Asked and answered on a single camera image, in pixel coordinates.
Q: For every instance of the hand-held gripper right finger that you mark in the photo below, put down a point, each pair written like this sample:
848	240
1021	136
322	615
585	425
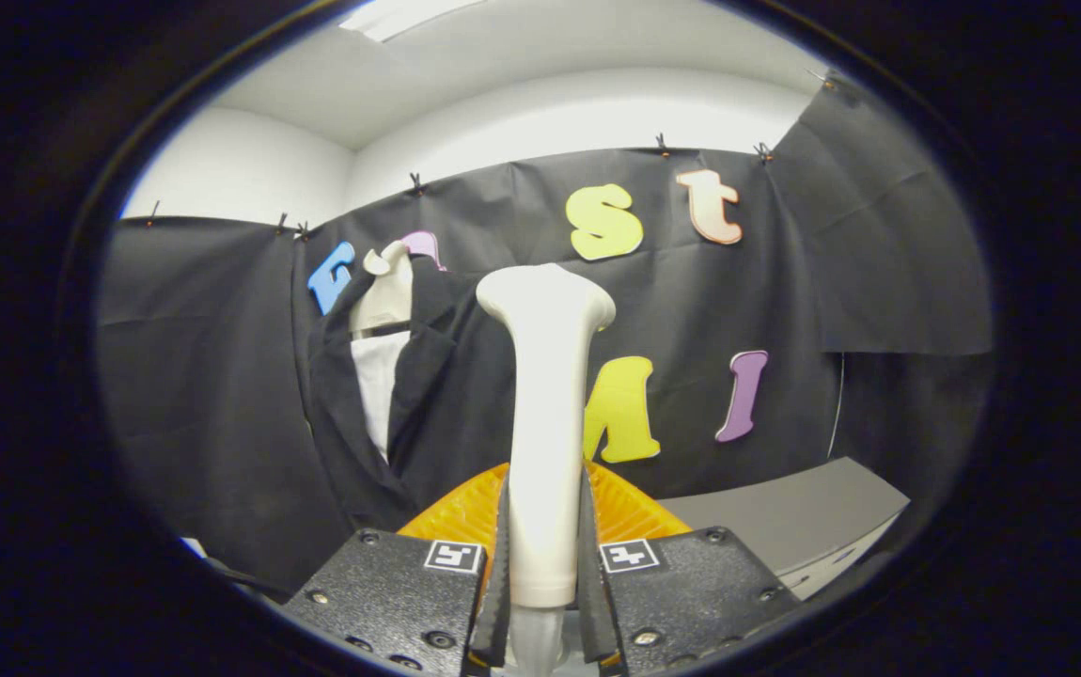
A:
691	592

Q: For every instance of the grey cabinet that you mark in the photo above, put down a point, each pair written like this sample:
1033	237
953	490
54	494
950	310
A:
804	512

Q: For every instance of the white mannequin torso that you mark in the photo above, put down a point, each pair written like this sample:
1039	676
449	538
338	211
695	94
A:
379	376

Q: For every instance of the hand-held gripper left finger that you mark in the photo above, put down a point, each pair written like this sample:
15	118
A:
390	592

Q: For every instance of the black backdrop cloth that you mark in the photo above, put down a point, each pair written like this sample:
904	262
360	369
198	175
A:
202	376

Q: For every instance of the black jacket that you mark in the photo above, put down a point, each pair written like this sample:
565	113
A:
446	404

